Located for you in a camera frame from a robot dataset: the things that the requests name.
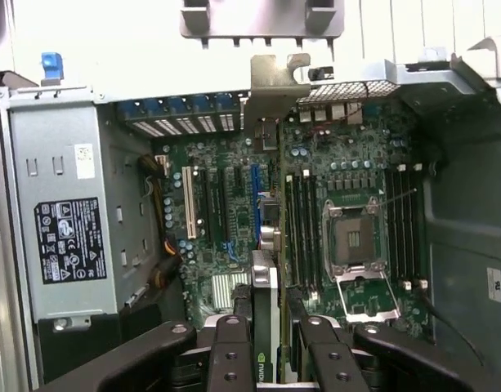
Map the yellow and black wire bundle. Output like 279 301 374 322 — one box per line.
137 153 181 291

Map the green motherboard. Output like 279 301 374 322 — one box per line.
151 101 437 340

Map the grey power supply unit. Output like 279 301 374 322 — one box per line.
7 87 157 323

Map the blue case latch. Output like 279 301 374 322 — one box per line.
40 51 66 85

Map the metal socket cover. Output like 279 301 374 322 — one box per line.
333 267 402 323

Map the CPU socket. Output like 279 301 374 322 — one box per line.
321 195 388 283

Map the white expansion slot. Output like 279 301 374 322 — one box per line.
181 166 199 241

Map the silver chipset heatsink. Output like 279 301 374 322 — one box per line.
211 272 251 307

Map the grey parts rack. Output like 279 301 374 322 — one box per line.
178 0 345 48

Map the black expansion slot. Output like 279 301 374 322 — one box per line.
217 167 231 242

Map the blue expansion slot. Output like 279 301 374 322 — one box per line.
251 163 262 246

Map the open black PC case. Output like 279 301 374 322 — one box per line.
0 56 501 392

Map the thin socket locking lever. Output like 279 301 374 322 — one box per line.
378 187 418 207

